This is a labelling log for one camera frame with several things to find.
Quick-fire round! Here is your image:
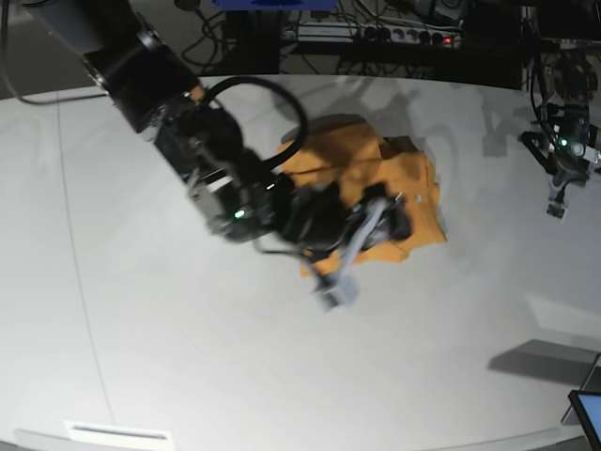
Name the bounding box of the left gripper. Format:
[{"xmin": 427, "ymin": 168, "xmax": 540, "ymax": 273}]
[{"xmin": 546, "ymin": 154, "xmax": 590, "ymax": 207}]

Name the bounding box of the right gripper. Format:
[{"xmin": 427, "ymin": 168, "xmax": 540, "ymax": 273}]
[{"xmin": 271, "ymin": 180, "xmax": 412, "ymax": 280}]

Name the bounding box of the yellow T-shirt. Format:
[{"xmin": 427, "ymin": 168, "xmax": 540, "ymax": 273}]
[{"xmin": 272, "ymin": 121, "xmax": 447, "ymax": 274}]

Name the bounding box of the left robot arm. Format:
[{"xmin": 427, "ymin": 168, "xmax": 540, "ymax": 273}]
[{"xmin": 519, "ymin": 1, "xmax": 600, "ymax": 219}]

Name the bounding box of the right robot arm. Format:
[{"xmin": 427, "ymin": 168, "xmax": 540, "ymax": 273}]
[{"xmin": 23, "ymin": 1, "xmax": 412, "ymax": 267}]

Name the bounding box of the white power strip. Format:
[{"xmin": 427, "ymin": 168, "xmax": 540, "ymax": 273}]
[{"xmin": 282, "ymin": 22, "xmax": 462, "ymax": 49}]

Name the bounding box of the tablet screen on stand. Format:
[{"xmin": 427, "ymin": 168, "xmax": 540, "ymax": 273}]
[{"xmin": 562, "ymin": 353, "xmax": 600, "ymax": 450}]

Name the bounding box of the white flat bar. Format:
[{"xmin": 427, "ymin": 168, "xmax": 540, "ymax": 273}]
[{"xmin": 65, "ymin": 420, "xmax": 173, "ymax": 447}]

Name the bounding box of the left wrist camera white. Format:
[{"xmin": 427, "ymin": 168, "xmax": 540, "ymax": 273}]
[{"xmin": 547, "ymin": 202, "xmax": 566, "ymax": 221}]

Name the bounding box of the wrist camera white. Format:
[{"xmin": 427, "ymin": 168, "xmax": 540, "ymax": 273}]
[
  {"xmin": 314, "ymin": 276, "xmax": 359, "ymax": 310},
  {"xmin": 547, "ymin": 202, "xmax": 566, "ymax": 221}
]

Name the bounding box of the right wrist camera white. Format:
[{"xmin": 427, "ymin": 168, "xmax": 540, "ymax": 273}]
[{"xmin": 314, "ymin": 276, "xmax": 359, "ymax": 310}]

